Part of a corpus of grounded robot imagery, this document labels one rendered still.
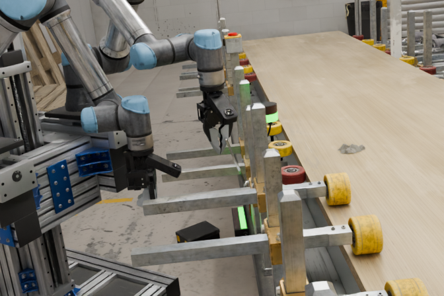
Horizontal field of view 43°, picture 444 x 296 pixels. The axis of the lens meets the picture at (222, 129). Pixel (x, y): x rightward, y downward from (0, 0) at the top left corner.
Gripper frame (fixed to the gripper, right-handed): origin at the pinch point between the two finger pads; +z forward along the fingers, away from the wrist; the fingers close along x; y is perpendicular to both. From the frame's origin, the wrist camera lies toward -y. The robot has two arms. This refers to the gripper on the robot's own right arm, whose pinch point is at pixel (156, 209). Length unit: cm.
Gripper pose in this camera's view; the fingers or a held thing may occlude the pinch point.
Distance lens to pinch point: 171.9
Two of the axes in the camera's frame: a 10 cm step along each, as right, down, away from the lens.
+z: 0.9, 9.5, 2.9
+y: -10.0, 0.9, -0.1
